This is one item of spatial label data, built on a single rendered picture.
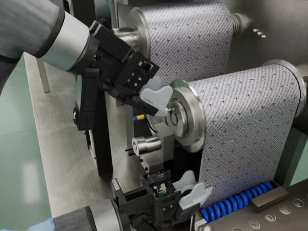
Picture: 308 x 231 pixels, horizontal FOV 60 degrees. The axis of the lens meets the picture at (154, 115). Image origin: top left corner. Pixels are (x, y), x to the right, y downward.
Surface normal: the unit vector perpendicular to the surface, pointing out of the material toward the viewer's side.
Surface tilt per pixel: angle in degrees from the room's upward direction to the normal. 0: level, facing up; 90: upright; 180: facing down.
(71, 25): 57
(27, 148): 0
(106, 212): 13
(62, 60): 111
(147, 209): 90
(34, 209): 0
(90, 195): 0
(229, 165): 90
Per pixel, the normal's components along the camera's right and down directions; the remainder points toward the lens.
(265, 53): -0.90, 0.23
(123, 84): 0.43, 0.48
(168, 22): 0.33, -0.17
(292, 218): 0.00, -0.84
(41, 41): 0.29, 0.65
